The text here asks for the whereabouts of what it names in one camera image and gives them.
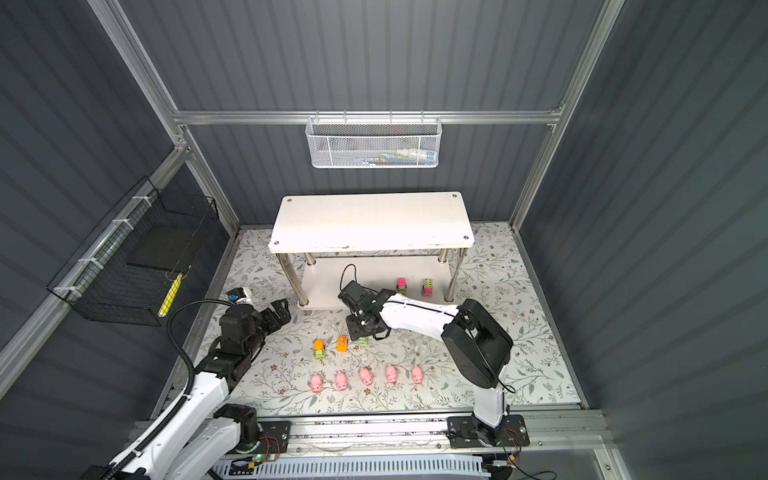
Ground all orange toy truck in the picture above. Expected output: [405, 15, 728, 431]
[336, 335, 349, 353]

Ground pink mixer green truck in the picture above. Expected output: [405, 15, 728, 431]
[396, 278, 408, 295]

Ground pink cab green ladder truck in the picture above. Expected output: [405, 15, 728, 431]
[421, 278, 434, 298]

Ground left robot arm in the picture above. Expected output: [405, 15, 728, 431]
[80, 299, 291, 479]

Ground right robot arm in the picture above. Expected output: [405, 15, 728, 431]
[338, 281, 513, 446]

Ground white two-tier shelf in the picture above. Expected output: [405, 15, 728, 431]
[269, 191, 475, 310]

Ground pink pig toy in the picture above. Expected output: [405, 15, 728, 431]
[411, 365, 424, 385]
[335, 371, 349, 391]
[309, 373, 324, 394]
[385, 364, 399, 385]
[359, 367, 374, 387]

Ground floral patterned mat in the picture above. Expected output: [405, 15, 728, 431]
[231, 222, 581, 416]

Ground yellow marker in black basket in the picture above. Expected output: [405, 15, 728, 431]
[157, 273, 184, 318]

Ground markers in white basket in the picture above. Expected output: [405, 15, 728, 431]
[356, 148, 438, 168]

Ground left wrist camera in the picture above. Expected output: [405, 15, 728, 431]
[226, 287, 252, 304]

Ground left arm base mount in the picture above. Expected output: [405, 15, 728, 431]
[233, 421, 291, 456]

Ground black wire basket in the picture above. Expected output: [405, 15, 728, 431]
[47, 181, 220, 327]

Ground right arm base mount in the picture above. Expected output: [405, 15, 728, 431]
[446, 415, 530, 449]

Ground white wire mesh basket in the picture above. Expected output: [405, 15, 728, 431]
[305, 117, 443, 169]

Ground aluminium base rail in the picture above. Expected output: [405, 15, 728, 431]
[259, 409, 614, 458]

